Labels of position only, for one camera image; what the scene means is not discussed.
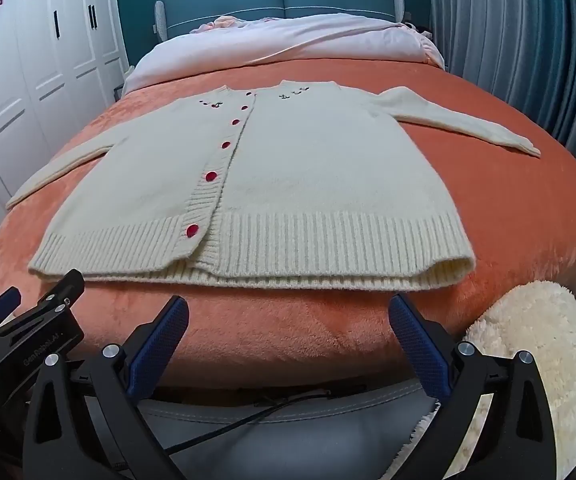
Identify orange plush blanket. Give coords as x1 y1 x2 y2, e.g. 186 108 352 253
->
0 62 576 392

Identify white fluffy rug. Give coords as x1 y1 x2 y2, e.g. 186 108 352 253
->
408 281 576 480

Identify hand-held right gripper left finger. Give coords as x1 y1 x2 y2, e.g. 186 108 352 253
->
22 295 190 480

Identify pale pink quilt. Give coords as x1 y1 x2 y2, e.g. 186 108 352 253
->
122 12 446 97

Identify grey leather bed frame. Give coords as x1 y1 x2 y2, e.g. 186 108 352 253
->
138 377 441 480

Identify pink ruffled pillow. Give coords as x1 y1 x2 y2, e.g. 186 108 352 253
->
190 14 259 36

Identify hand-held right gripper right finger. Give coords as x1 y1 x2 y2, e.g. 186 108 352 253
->
389 292 560 480

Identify black cable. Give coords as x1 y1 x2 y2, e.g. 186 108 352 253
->
165 392 331 453

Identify blue padded headboard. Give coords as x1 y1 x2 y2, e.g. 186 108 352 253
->
154 0 405 43

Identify blue grey curtain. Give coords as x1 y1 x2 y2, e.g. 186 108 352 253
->
427 0 576 181

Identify white wardrobe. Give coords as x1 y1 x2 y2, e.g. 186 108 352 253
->
0 0 131 271

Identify cream knit cardigan red buttons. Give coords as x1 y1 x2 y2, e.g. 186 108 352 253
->
6 79 542 294

